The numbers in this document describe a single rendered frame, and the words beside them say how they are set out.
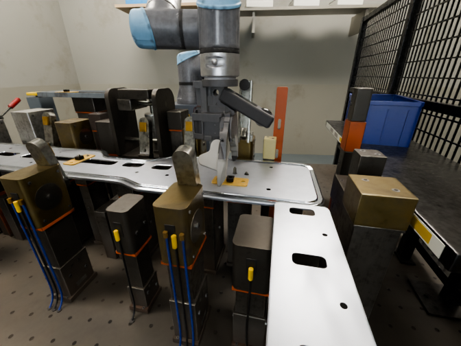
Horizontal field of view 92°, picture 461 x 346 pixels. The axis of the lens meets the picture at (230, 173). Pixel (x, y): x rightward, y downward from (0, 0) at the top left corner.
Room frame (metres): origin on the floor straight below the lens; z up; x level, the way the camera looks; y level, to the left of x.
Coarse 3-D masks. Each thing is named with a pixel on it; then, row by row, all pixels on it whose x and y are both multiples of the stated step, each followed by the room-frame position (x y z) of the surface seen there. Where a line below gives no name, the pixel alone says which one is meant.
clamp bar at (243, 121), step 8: (240, 80) 0.67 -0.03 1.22; (248, 80) 0.68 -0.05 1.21; (240, 88) 0.64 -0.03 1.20; (248, 88) 0.64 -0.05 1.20; (248, 96) 0.67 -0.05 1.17; (240, 120) 0.66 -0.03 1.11; (248, 120) 0.65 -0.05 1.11; (240, 128) 0.65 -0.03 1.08; (248, 128) 0.65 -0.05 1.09; (248, 136) 0.64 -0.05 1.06
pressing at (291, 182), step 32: (0, 160) 0.61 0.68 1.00; (32, 160) 0.61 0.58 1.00; (96, 160) 0.62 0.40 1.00; (128, 160) 0.61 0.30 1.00; (160, 160) 0.61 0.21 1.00; (256, 160) 0.60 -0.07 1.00; (160, 192) 0.43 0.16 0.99; (224, 192) 0.42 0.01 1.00; (256, 192) 0.42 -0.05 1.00; (288, 192) 0.42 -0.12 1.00; (320, 192) 0.42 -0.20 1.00
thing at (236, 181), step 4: (216, 176) 0.49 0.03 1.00; (228, 176) 0.47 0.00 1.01; (232, 176) 0.47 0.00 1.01; (216, 180) 0.47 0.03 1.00; (228, 180) 0.46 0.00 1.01; (232, 180) 0.46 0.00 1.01; (236, 180) 0.47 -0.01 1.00; (240, 180) 0.47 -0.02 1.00; (244, 180) 0.47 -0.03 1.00; (248, 180) 0.47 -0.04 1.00; (224, 184) 0.45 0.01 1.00; (228, 184) 0.45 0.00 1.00; (232, 184) 0.45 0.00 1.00; (236, 184) 0.45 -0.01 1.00; (240, 184) 0.45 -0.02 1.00; (244, 184) 0.45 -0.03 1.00
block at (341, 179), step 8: (336, 176) 0.50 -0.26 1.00; (344, 176) 0.50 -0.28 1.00; (336, 184) 0.48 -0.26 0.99; (344, 184) 0.46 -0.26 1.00; (336, 192) 0.47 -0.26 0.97; (336, 200) 0.46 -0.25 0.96; (336, 208) 0.45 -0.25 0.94; (336, 216) 0.45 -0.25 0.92; (336, 224) 0.43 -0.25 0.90; (320, 264) 0.48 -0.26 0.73
